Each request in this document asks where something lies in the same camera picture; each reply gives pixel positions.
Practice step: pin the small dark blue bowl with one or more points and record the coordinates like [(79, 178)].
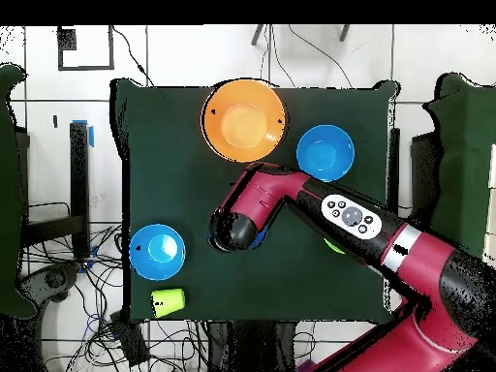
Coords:
[(260, 239)]

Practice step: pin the large blue bowl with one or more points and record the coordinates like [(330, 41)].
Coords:
[(325, 153), (157, 252)]

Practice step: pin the purple cup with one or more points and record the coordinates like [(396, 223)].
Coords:
[(306, 366)]

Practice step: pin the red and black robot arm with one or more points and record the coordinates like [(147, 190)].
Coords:
[(426, 263)]

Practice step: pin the lime green bowl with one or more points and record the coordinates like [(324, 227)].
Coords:
[(333, 247)]

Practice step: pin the camera tripod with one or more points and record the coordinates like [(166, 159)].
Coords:
[(256, 35)]

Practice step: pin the orange bowl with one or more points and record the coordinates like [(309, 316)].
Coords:
[(244, 120)]

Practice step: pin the green cloth covered table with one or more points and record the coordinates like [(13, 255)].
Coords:
[(7, 193), (465, 174)]

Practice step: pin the grey chair base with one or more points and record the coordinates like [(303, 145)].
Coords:
[(54, 279)]

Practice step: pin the black square floor frame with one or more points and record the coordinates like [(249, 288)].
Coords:
[(66, 38)]

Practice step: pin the black stand post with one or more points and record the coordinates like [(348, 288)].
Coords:
[(79, 174), (394, 166)]

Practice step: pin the dark green tablecloth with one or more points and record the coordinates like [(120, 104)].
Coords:
[(174, 174)]

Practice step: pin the black power strip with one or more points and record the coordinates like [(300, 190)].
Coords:
[(130, 341)]

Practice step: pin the yellow-green cup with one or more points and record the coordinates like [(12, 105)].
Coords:
[(168, 302)]

